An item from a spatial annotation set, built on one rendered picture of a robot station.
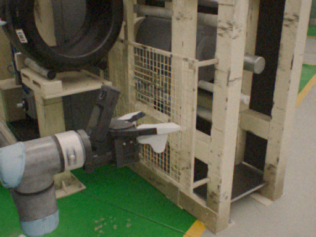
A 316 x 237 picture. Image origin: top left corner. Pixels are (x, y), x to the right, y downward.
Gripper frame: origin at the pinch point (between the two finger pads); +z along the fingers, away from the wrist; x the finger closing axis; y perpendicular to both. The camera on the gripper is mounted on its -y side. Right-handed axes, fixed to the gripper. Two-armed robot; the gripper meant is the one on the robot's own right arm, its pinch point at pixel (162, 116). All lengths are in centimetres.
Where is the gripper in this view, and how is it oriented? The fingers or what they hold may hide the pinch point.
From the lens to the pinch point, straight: 82.3
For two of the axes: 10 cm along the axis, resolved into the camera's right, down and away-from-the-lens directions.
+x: 5.3, 2.0, -8.2
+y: 0.8, 9.6, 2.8
